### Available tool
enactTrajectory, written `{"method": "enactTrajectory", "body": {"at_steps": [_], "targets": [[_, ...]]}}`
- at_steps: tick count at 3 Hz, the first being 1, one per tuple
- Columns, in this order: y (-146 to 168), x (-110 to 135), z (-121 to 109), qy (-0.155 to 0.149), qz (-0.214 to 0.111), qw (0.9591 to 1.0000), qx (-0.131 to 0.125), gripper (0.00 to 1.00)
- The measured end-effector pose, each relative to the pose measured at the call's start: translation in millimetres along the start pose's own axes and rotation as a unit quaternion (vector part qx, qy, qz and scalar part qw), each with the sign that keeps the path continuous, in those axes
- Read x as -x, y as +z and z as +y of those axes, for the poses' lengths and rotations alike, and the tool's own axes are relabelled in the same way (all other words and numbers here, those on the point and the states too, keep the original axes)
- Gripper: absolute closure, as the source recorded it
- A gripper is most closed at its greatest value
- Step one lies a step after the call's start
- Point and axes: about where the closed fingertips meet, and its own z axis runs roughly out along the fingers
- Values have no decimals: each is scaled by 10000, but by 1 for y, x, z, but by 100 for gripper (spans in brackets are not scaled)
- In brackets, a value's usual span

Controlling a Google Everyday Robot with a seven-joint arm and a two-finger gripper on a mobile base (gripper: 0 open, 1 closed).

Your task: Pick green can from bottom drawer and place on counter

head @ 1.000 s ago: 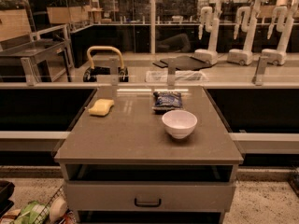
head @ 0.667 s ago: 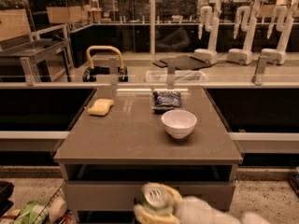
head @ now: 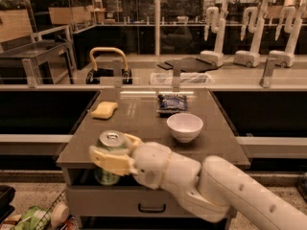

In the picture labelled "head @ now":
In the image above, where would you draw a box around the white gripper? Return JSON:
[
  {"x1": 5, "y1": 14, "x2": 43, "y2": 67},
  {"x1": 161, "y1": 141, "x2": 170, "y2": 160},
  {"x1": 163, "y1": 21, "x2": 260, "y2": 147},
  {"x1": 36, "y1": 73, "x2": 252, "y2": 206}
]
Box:
[{"x1": 89, "y1": 133, "x2": 172, "y2": 190}]

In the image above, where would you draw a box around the green soda can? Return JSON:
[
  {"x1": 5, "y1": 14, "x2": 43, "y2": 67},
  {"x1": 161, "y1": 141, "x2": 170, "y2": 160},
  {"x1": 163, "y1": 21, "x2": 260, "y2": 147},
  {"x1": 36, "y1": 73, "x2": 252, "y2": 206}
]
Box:
[{"x1": 94, "y1": 130, "x2": 126, "y2": 186}]

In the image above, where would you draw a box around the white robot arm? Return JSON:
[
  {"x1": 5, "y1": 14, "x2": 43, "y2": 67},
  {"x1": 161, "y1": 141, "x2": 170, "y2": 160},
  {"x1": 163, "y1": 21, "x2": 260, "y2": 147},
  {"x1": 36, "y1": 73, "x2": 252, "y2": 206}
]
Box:
[{"x1": 89, "y1": 134, "x2": 307, "y2": 230}]

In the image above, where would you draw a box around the grey middle drawer front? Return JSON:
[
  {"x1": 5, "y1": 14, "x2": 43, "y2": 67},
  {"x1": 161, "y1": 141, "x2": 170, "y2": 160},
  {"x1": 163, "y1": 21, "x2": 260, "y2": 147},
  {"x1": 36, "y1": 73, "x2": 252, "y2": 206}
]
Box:
[{"x1": 66, "y1": 186, "x2": 191, "y2": 218}]

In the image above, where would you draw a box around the grey drawer cabinet counter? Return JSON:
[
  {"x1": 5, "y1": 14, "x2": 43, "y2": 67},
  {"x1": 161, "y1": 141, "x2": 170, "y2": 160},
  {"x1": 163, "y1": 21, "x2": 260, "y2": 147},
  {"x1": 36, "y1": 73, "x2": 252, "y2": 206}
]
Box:
[{"x1": 57, "y1": 89, "x2": 250, "y2": 230}]

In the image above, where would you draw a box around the yellow sponge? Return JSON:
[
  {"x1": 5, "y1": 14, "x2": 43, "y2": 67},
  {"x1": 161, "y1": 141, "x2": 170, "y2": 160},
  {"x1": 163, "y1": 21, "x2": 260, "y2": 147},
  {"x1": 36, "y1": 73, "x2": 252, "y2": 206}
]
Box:
[{"x1": 91, "y1": 102, "x2": 118, "y2": 120}]

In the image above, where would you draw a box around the blue chip bag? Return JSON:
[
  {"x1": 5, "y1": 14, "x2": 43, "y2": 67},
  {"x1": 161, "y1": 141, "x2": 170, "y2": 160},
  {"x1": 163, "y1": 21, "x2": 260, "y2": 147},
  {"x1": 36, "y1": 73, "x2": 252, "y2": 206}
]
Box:
[{"x1": 157, "y1": 94, "x2": 188, "y2": 114}]

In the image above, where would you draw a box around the white bowl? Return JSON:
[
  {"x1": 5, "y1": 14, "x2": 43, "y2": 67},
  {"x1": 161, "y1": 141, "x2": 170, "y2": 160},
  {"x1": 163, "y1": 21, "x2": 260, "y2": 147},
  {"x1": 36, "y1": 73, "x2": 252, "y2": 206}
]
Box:
[{"x1": 167, "y1": 113, "x2": 203, "y2": 143}]

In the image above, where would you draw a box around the clear plastic bin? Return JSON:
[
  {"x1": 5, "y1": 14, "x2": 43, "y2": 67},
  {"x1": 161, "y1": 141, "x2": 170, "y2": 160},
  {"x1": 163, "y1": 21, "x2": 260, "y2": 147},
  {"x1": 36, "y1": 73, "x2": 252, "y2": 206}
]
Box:
[{"x1": 149, "y1": 72, "x2": 214, "y2": 85}]

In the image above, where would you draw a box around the white cup in basket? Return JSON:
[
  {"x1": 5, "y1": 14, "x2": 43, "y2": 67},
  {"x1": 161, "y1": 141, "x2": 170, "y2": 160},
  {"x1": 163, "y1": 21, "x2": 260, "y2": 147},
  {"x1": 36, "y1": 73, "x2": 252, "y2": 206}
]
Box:
[{"x1": 51, "y1": 201, "x2": 69, "y2": 229}]

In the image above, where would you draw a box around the black floor mat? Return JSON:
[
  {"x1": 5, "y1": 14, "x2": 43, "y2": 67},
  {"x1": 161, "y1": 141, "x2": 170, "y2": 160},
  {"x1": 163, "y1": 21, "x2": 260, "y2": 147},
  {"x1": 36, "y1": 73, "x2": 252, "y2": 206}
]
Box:
[{"x1": 157, "y1": 57, "x2": 217, "y2": 73}]

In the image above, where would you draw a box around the green snack bag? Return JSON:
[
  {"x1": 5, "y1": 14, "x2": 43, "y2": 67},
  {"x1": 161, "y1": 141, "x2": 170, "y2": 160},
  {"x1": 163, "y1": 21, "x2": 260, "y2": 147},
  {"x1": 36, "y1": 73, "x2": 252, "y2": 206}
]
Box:
[{"x1": 12, "y1": 206, "x2": 41, "y2": 230}]

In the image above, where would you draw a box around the grey metal table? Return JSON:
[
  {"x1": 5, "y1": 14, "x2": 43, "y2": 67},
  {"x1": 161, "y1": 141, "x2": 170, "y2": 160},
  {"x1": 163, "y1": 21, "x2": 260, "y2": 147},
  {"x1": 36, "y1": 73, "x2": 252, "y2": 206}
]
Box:
[{"x1": 0, "y1": 40, "x2": 76, "y2": 85}]

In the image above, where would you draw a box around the black tray stack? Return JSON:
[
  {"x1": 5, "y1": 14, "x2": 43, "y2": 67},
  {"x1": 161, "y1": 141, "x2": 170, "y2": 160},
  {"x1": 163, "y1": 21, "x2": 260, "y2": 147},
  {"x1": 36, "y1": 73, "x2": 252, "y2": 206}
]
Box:
[{"x1": 0, "y1": 185, "x2": 15, "y2": 223}]

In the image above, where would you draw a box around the white background robot left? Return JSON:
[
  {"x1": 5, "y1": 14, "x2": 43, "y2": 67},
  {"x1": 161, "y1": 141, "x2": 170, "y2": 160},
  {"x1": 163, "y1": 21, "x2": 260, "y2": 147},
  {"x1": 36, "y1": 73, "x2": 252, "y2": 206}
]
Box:
[{"x1": 197, "y1": 0, "x2": 240, "y2": 68}]

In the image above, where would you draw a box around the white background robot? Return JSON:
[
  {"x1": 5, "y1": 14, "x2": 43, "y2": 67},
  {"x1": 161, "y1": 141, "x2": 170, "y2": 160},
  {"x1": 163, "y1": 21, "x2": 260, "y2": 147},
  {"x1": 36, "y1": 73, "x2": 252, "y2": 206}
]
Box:
[
  {"x1": 232, "y1": 0, "x2": 278, "y2": 68},
  {"x1": 197, "y1": 0, "x2": 240, "y2": 68},
  {"x1": 268, "y1": 0, "x2": 307, "y2": 68}
]

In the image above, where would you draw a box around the white background robot middle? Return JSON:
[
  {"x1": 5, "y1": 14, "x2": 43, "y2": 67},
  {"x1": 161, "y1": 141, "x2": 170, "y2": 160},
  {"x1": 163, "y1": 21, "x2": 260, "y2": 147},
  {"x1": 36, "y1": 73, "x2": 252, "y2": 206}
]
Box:
[{"x1": 232, "y1": 0, "x2": 278, "y2": 68}]

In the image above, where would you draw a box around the white background robot right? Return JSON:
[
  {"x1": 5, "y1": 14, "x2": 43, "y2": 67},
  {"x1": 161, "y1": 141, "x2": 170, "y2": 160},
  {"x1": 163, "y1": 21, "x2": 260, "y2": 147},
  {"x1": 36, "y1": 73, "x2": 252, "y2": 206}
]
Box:
[{"x1": 268, "y1": 0, "x2": 307, "y2": 68}]

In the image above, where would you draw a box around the black drawer handle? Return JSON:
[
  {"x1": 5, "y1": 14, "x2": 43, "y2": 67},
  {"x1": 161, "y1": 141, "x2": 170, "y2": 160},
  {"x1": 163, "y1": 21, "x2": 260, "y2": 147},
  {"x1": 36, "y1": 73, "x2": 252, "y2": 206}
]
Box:
[{"x1": 137, "y1": 203, "x2": 166, "y2": 214}]

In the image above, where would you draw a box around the black cart with yellow handle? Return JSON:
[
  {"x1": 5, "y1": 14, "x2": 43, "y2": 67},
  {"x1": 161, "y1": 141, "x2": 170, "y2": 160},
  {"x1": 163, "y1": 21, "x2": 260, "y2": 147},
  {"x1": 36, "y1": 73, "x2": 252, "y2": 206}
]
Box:
[{"x1": 85, "y1": 47, "x2": 132, "y2": 85}]

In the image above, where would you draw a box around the glass railing post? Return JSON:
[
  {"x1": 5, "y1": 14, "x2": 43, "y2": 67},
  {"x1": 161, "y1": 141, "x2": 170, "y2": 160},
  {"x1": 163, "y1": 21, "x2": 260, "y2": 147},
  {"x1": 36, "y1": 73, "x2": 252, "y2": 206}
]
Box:
[
  {"x1": 259, "y1": 57, "x2": 275, "y2": 88},
  {"x1": 172, "y1": 59, "x2": 180, "y2": 88},
  {"x1": 22, "y1": 58, "x2": 37, "y2": 88}
]

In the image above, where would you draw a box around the wire basket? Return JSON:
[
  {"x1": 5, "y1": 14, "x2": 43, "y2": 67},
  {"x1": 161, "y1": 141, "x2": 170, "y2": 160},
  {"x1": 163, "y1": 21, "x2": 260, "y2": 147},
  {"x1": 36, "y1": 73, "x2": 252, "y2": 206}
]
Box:
[{"x1": 31, "y1": 191, "x2": 67, "y2": 230}]

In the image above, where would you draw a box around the glass railing post left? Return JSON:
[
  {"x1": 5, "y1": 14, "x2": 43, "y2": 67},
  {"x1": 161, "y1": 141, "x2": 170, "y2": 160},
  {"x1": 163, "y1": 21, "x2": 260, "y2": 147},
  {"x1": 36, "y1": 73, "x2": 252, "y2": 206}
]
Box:
[{"x1": 22, "y1": 58, "x2": 37, "y2": 88}]

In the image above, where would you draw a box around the glass railing post right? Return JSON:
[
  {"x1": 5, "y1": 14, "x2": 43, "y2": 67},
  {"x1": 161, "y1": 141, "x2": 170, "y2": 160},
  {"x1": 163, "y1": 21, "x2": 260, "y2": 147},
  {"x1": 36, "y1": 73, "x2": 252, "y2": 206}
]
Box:
[{"x1": 259, "y1": 57, "x2": 275, "y2": 88}]

